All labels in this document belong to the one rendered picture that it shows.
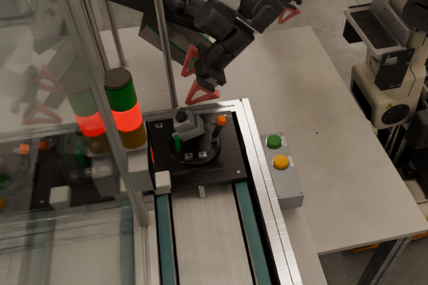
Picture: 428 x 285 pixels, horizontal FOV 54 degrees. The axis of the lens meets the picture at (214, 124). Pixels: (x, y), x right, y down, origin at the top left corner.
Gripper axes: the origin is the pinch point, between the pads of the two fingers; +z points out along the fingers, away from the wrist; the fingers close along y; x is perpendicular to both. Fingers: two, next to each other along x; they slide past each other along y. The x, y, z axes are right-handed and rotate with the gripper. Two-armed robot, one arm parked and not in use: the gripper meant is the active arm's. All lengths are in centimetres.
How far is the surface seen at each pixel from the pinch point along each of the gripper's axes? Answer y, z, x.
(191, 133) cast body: 2.5, 10.0, 9.0
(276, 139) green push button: 1.3, 0.3, 31.1
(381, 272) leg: 26, 10, 81
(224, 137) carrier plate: -2.0, 9.9, 21.4
